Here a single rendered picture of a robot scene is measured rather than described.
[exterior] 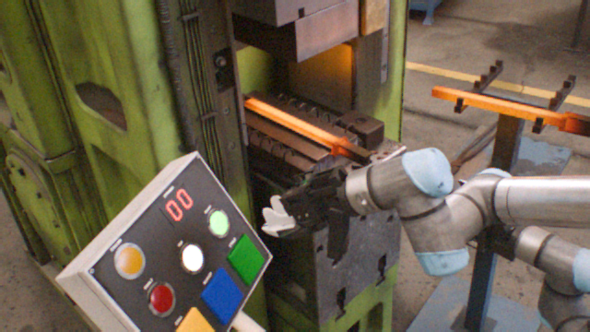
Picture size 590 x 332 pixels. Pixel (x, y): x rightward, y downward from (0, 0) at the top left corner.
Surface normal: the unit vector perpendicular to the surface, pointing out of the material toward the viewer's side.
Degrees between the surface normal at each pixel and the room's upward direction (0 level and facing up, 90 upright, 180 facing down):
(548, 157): 0
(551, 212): 86
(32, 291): 0
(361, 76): 90
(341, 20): 90
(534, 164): 0
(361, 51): 90
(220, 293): 60
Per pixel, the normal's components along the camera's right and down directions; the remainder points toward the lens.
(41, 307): -0.06, -0.82
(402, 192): -0.47, 0.34
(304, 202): -0.36, 0.55
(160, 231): 0.78, -0.27
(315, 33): 0.69, 0.38
